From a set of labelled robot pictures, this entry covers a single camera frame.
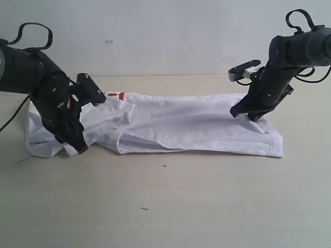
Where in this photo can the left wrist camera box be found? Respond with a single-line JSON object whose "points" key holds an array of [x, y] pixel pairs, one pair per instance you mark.
{"points": [[87, 91]]}

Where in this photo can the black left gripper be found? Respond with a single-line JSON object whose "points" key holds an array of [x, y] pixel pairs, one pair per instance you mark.
{"points": [[59, 116]]}

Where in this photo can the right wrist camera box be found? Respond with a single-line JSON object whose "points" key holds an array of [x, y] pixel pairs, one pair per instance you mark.
{"points": [[244, 71]]}

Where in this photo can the white t-shirt red lettering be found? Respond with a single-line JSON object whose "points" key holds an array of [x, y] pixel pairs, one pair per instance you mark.
{"points": [[133, 123]]}

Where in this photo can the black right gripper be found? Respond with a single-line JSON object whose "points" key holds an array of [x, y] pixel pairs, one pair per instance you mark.
{"points": [[265, 96]]}

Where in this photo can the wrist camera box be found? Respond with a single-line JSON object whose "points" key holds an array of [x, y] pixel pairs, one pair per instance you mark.
{"points": [[87, 91], [244, 71]]}

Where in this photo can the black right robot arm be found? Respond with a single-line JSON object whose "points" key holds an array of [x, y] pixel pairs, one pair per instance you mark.
{"points": [[288, 57]]}

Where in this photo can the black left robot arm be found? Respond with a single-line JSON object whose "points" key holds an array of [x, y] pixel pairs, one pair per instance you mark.
{"points": [[35, 74]]}

